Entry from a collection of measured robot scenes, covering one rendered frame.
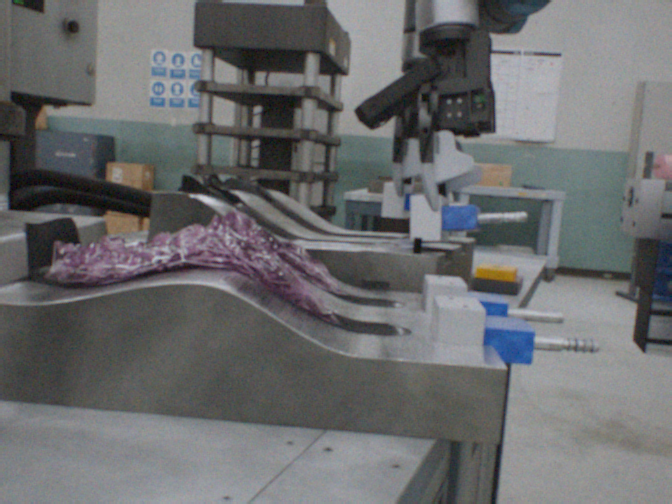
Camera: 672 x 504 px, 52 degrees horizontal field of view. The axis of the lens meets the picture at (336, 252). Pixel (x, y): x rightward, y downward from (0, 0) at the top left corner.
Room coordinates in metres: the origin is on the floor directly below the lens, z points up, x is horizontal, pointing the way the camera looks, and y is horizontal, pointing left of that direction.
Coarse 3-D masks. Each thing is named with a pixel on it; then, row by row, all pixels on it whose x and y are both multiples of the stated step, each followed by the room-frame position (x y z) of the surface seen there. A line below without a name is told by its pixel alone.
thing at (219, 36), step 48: (240, 48) 4.83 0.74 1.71; (288, 48) 4.77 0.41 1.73; (336, 48) 5.20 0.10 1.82; (240, 96) 5.19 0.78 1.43; (288, 96) 4.93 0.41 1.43; (336, 96) 5.82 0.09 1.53; (240, 144) 5.97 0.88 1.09; (288, 144) 6.09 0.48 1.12; (336, 144) 5.69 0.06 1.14; (288, 192) 6.08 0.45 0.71
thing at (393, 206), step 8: (384, 184) 1.13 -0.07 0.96; (392, 184) 1.12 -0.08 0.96; (384, 192) 1.13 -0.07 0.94; (392, 192) 1.12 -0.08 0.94; (408, 192) 1.14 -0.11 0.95; (384, 200) 1.13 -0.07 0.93; (392, 200) 1.12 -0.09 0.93; (400, 200) 1.12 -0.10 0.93; (408, 200) 1.12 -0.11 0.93; (384, 208) 1.13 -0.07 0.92; (392, 208) 1.12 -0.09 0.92; (400, 208) 1.12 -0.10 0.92; (408, 208) 1.12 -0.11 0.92; (384, 216) 1.13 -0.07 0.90; (392, 216) 1.12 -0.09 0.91; (400, 216) 1.12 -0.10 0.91; (408, 216) 1.15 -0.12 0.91
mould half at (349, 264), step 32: (160, 192) 0.88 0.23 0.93; (192, 192) 0.89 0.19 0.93; (160, 224) 0.88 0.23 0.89; (192, 224) 0.86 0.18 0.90; (256, 224) 0.88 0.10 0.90; (288, 224) 0.96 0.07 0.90; (320, 224) 1.04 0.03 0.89; (320, 256) 0.80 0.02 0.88; (352, 256) 0.79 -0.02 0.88; (384, 256) 0.78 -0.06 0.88; (416, 256) 0.76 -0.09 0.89; (416, 288) 0.76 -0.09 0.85
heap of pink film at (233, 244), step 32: (224, 224) 0.65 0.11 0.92; (64, 256) 0.58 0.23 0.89; (96, 256) 0.56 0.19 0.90; (128, 256) 0.57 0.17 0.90; (160, 256) 0.53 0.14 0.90; (192, 256) 0.52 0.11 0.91; (224, 256) 0.52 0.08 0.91; (256, 256) 0.55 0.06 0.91; (288, 256) 0.63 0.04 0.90; (288, 288) 0.53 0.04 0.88
